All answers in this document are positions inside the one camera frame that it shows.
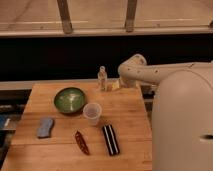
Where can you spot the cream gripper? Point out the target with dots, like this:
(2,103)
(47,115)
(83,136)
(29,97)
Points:
(116,85)

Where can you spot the red chili pepper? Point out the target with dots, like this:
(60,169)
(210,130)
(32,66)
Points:
(81,143)

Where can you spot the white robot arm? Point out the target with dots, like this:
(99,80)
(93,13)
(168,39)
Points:
(182,111)

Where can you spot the translucent plastic cup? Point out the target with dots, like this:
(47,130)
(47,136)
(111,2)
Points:
(92,112)

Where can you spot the green ceramic bowl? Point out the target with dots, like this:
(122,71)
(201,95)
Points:
(69,100)

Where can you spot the small clear glass bottle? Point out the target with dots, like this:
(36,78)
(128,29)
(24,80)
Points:
(102,78)

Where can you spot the black white striped block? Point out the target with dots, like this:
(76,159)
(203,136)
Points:
(110,139)

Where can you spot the blue sponge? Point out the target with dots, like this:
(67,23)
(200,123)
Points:
(45,127)

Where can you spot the right metal window post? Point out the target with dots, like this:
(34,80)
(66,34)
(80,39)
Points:
(130,15)

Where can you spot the metal window post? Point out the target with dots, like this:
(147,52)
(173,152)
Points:
(130,15)
(65,16)

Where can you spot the left metal window post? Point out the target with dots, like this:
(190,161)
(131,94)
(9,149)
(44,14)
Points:
(65,16)

